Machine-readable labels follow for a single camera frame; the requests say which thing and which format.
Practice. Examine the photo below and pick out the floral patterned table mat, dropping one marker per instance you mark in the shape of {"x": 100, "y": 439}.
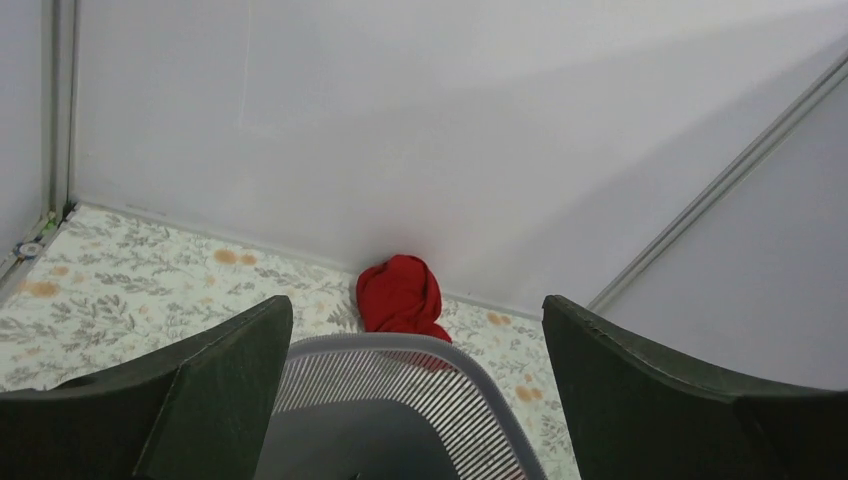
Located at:
{"x": 108, "y": 288}

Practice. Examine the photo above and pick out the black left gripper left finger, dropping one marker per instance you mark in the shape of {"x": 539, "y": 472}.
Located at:
{"x": 196, "y": 409}

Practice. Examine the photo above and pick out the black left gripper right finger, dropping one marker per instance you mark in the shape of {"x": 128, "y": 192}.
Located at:
{"x": 636, "y": 409}

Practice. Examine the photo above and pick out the grey mesh trash bin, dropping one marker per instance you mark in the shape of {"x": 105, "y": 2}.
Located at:
{"x": 391, "y": 406}

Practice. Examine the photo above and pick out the red cloth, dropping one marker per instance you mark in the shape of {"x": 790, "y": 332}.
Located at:
{"x": 400, "y": 295}

